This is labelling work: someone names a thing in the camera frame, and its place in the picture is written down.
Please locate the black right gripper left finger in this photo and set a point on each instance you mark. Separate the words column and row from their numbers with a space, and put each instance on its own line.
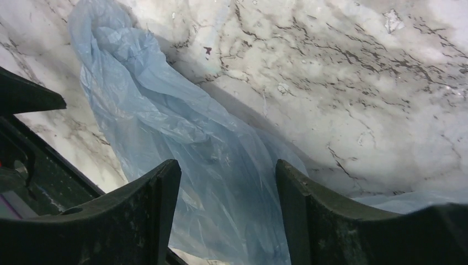
column 130, row 225

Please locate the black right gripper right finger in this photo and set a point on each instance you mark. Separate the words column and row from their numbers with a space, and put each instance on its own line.
column 325, row 227

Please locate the light blue trash bag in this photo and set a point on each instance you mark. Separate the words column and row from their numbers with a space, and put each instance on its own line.
column 366, row 98

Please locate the black metal mounting rail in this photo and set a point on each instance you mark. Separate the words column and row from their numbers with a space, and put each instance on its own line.
column 35, row 179

